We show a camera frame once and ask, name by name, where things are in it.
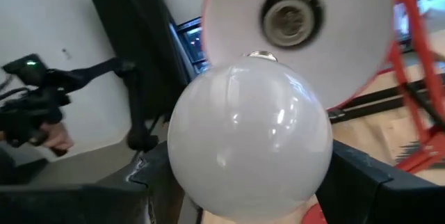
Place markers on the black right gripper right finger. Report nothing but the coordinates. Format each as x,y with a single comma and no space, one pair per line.
382,196

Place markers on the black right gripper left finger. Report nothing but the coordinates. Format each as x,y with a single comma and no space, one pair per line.
87,203

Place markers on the red desk lamp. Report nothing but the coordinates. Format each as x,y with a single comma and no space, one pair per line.
347,60

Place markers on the white lightbulb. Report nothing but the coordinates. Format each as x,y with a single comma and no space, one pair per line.
250,137

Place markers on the person's hand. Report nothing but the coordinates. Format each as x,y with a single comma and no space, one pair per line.
57,137

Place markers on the black upright column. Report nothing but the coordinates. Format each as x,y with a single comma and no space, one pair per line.
139,25

